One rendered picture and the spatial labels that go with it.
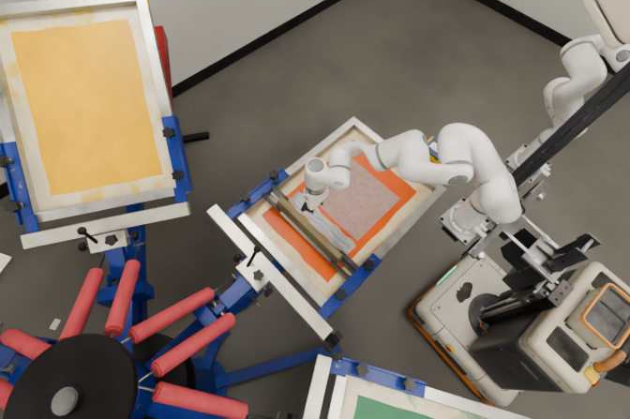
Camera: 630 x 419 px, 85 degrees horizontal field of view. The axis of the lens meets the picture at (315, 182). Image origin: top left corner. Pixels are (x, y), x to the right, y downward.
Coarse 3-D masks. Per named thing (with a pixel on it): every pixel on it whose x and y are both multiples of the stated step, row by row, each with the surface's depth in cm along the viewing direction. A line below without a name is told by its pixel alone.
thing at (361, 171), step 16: (352, 160) 169; (352, 176) 165; (368, 176) 165; (336, 192) 160; (352, 192) 161; (272, 208) 155; (320, 208) 156; (336, 208) 156; (272, 224) 151; (288, 224) 152; (288, 240) 148
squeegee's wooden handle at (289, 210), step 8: (280, 200) 145; (280, 208) 149; (288, 208) 144; (288, 216) 148; (296, 216) 142; (296, 224) 146; (304, 224) 141; (304, 232) 145; (312, 232) 139; (320, 232) 139; (312, 240) 143; (320, 240) 138; (328, 248) 136; (336, 248) 136; (328, 256) 140; (336, 256) 135
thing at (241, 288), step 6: (240, 282) 130; (246, 282) 130; (234, 288) 129; (240, 288) 129; (246, 288) 129; (252, 288) 130; (222, 294) 128; (228, 294) 128; (234, 294) 128; (240, 294) 128; (246, 294) 129; (222, 300) 127; (228, 300) 127; (234, 300) 127; (240, 300) 129; (228, 306) 126; (234, 306) 128
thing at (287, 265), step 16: (352, 128) 179; (368, 128) 175; (320, 144) 169; (304, 160) 164; (432, 192) 159; (416, 208) 154; (256, 240) 147; (272, 256) 142; (288, 272) 138; (304, 288) 135; (320, 304) 132
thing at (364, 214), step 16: (384, 176) 166; (368, 192) 161; (384, 192) 161; (400, 192) 162; (352, 208) 157; (368, 208) 157; (384, 208) 157; (336, 224) 153; (352, 224) 153; (368, 224) 153; (384, 224) 154; (304, 240) 148; (352, 240) 149; (368, 240) 150; (304, 256) 145; (320, 256) 145; (352, 256) 146; (320, 272) 142; (336, 272) 142
